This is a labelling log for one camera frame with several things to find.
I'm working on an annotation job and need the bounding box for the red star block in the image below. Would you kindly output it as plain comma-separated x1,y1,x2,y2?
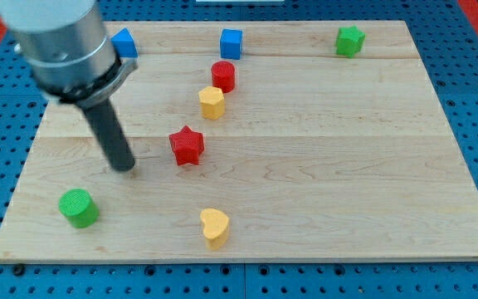
168,125,205,166

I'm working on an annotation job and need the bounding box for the red cylinder block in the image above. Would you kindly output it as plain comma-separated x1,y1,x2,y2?
211,61,236,93

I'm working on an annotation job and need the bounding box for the blue triangle block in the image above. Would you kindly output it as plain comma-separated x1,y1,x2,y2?
111,28,139,58

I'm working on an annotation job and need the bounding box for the green star block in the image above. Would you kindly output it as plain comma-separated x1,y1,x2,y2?
335,26,366,58

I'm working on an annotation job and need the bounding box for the green cylinder block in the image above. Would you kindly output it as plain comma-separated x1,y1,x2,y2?
58,189,100,228

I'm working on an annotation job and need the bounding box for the blue cube block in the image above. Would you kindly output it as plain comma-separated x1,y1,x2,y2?
219,28,242,60

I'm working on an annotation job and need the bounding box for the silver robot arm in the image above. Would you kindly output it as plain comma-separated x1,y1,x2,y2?
0,0,138,172

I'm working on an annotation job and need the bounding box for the wooden board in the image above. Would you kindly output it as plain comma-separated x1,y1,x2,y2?
0,21,478,264

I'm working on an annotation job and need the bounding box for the yellow heart block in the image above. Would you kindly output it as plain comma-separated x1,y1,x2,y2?
200,208,230,250

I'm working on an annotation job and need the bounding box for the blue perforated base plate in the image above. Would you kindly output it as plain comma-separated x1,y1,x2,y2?
0,0,478,298

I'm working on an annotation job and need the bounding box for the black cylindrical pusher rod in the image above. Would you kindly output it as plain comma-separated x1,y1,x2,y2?
81,98,135,172

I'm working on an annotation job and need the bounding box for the yellow hexagon block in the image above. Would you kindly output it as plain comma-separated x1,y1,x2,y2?
198,86,226,120

